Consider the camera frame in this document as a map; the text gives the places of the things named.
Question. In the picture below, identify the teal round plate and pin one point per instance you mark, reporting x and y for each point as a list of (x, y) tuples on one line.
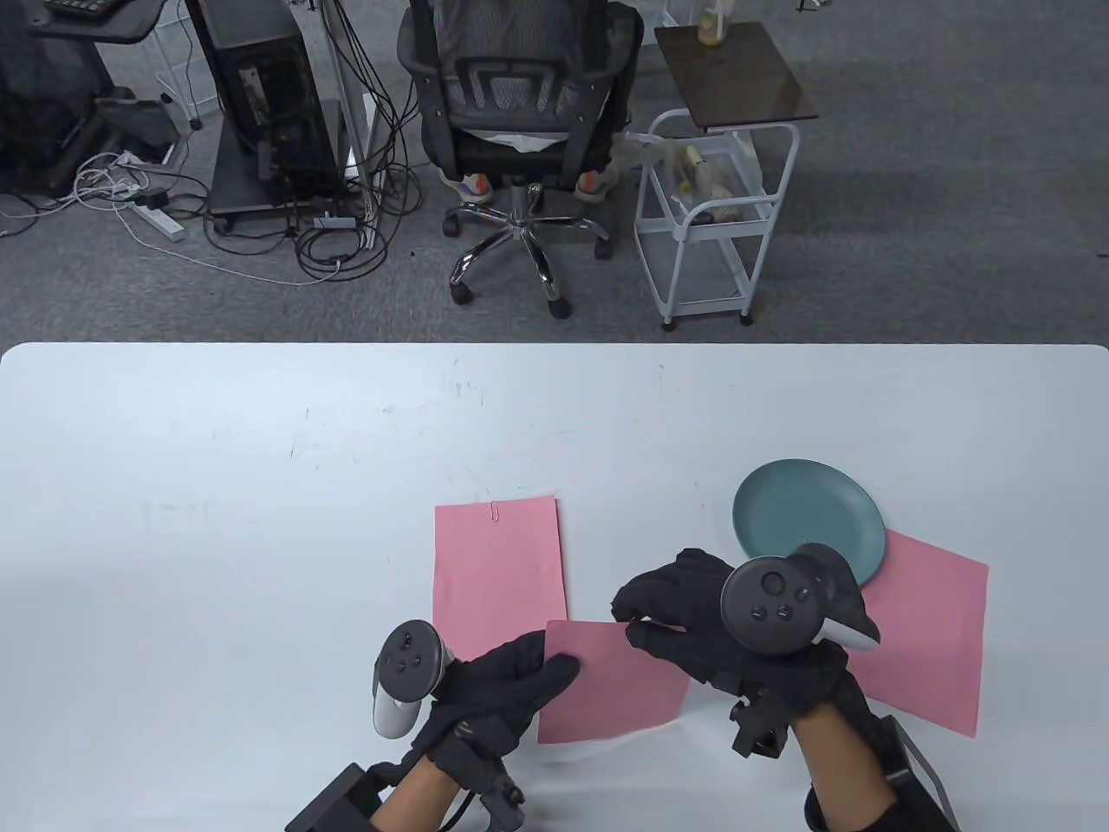
[(806, 511)]

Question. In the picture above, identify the black desk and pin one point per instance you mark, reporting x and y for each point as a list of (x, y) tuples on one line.
[(95, 26)]

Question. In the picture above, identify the black right glove sensor mount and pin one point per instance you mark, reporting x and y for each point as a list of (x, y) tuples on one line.
[(761, 728)]

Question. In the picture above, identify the clear bottle with yellow liquid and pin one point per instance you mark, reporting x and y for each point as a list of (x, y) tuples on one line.
[(712, 24)]

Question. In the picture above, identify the small pink paper sheet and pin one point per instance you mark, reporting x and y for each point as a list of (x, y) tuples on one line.
[(615, 685)]

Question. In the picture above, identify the grey controller on left glove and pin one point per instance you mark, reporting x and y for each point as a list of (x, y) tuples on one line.
[(407, 659)]

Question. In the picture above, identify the person's right forearm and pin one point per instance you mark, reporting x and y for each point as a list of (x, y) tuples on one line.
[(845, 763)]

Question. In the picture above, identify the cream bottle in cart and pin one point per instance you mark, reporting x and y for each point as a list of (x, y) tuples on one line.
[(693, 169)]

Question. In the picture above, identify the brown cart top board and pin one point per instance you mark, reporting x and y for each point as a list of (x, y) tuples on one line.
[(736, 74)]

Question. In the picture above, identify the black keyboard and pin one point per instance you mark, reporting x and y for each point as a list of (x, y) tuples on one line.
[(78, 7)]

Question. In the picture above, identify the white power strip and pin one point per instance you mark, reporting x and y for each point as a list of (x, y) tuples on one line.
[(158, 221)]

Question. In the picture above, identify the white rolling cart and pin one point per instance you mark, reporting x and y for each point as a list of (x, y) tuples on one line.
[(693, 260)]

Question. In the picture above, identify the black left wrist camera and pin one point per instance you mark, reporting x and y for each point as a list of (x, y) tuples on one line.
[(333, 802)]

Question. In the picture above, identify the person's right hand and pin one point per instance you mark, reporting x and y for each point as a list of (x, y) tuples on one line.
[(702, 646)]

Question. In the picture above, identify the dark object in cart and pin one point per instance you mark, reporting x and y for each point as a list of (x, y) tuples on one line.
[(715, 214)]

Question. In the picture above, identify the person's left forearm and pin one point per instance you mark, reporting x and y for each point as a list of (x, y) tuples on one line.
[(416, 797)]

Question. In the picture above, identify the white metal stand pole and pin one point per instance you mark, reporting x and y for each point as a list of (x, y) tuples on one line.
[(346, 104)]

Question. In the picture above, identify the pink paper sheet with clip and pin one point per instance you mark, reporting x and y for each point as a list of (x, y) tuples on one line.
[(498, 581)]

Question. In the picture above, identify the black wheeled tower stand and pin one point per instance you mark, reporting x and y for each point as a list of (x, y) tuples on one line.
[(234, 186)]

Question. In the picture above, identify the large pink paper sheet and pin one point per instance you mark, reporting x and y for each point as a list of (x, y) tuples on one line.
[(927, 633)]

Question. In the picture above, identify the black computer tower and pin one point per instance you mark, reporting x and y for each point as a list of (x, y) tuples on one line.
[(260, 87)]

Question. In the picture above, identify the person's right thumb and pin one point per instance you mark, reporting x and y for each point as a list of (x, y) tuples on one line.
[(663, 646)]

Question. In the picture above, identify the person's left hand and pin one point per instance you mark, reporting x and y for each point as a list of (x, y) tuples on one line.
[(472, 702)]

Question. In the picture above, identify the grey controller on right glove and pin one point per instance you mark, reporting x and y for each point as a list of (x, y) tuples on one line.
[(771, 607)]

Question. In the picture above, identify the black left glove sensor mount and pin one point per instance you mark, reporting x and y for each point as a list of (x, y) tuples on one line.
[(494, 780)]

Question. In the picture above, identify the person's left thumb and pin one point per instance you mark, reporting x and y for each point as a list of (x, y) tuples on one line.
[(554, 672)]

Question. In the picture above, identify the grey controller on glove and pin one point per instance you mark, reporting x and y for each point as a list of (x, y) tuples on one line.
[(407, 659), (771, 607)]

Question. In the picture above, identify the black mesh office chair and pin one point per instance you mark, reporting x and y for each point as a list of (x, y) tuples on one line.
[(511, 87)]

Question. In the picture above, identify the black glove sensor mount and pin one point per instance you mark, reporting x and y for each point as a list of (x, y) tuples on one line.
[(494, 780), (761, 728)]

